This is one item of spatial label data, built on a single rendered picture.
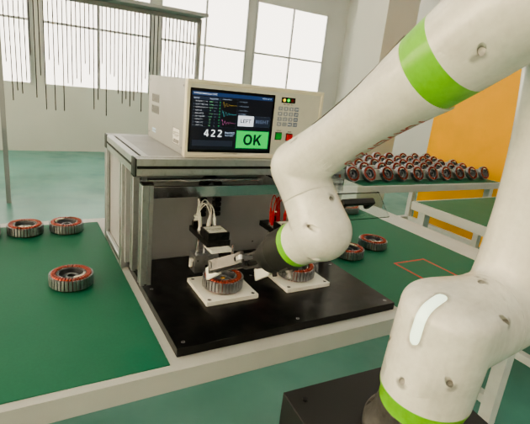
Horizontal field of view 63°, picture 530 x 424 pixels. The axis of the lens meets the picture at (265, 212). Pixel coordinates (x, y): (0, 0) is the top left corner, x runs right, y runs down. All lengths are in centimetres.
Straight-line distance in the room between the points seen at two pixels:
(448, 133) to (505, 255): 430
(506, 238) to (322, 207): 28
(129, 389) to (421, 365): 57
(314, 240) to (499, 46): 40
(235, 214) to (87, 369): 70
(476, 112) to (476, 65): 427
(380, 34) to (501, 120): 156
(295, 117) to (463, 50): 83
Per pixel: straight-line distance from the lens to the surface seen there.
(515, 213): 70
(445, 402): 65
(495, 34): 54
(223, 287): 115
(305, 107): 134
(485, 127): 475
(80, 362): 99
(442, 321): 59
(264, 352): 103
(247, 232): 148
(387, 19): 514
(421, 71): 58
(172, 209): 135
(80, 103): 745
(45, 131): 746
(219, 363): 99
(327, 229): 75
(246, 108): 124
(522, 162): 70
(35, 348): 105
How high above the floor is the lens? 132
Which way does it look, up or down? 16 degrees down
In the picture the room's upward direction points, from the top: 6 degrees clockwise
